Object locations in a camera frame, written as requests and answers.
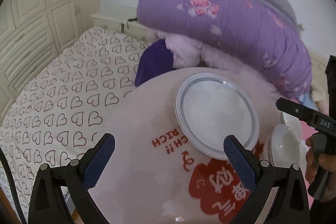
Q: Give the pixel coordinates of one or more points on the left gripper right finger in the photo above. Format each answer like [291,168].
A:
[290,204]

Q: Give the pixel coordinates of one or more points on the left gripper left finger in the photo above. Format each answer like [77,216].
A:
[48,205]

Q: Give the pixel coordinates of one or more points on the large white bowl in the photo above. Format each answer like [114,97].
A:
[282,147]

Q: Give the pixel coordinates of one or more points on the grey rimmed white plate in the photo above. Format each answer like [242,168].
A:
[209,107]

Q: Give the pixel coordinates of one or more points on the person's right hand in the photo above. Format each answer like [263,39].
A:
[327,162]

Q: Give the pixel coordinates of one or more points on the cream headboard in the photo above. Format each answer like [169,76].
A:
[318,62]

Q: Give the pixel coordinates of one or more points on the heart pattern bed sheet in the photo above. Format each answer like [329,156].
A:
[61,113]

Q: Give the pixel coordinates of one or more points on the round white printed table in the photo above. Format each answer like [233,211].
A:
[155,174]

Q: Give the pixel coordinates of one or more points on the purple floral quilt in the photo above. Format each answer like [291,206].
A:
[245,29]

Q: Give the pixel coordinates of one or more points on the light pink folded blanket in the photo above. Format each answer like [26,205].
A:
[173,51]

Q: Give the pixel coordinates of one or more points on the dark purple cushion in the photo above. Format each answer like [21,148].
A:
[153,63]

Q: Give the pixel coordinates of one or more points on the cream nightstand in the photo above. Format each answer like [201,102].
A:
[122,19]

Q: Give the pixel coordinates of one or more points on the cream wardrobe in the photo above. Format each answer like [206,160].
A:
[33,32]

